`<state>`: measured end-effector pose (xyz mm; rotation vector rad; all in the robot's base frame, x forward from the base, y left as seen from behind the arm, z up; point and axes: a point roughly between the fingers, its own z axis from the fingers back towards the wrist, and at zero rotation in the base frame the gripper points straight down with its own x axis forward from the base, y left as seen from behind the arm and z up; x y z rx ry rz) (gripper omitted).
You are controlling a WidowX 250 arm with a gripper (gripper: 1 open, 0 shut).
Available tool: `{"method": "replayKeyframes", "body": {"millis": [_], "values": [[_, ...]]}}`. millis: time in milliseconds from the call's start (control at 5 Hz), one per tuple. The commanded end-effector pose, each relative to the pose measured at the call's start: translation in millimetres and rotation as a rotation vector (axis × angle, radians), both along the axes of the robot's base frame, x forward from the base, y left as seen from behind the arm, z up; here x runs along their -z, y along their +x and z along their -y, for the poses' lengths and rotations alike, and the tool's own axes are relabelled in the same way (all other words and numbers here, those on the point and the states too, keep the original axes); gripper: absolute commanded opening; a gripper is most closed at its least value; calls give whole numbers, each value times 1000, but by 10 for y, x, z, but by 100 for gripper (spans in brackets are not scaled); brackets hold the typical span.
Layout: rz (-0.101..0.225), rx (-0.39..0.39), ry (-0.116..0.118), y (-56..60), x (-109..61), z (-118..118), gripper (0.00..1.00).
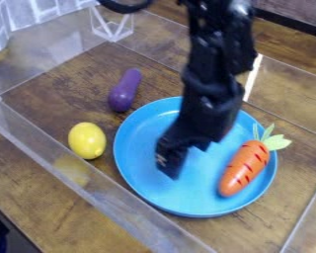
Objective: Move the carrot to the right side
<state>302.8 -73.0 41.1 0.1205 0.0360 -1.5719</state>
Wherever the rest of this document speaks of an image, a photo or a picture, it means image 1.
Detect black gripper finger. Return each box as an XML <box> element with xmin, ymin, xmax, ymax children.
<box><xmin>156</xmin><ymin>137</ymin><xmax>188</xmax><ymax>180</ymax></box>

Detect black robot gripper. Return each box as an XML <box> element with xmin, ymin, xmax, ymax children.
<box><xmin>160</xmin><ymin>0</ymin><xmax>257</xmax><ymax>152</ymax></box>

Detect orange toy carrot green leaves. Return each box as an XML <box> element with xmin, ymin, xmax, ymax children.
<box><xmin>219</xmin><ymin>124</ymin><xmax>291</xmax><ymax>197</ymax></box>

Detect purple toy eggplant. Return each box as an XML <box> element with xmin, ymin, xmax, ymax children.
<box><xmin>108</xmin><ymin>68</ymin><xmax>142</xmax><ymax>113</ymax></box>

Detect blue round plate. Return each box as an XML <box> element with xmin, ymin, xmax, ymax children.
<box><xmin>113</xmin><ymin>97</ymin><xmax>277</xmax><ymax>217</ymax></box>

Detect yellow toy lemon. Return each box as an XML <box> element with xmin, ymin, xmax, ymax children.
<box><xmin>68</xmin><ymin>122</ymin><xmax>106</xmax><ymax>160</ymax></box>

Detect clear acrylic back barrier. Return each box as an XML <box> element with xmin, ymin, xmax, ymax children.
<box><xmin>93</xmin><ymin>12</ymin><xmax>316</xmax><ymax>136</ymax></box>

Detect clear acrylic barrier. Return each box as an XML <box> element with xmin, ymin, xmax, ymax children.
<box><xmin>93</xmin><ymin>12</ymin><xmax>316</xmax><ymax>136</ymax></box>
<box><xmin>0</xmin><ymin>99</ymin><xmax>216</xmax><ymax>253</ymax></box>

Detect clear acrylic front barrier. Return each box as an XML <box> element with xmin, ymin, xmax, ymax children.
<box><xmin>0</xmin><ymin>99</ymin><xmax>216</xmax><ymax>253</ymax></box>

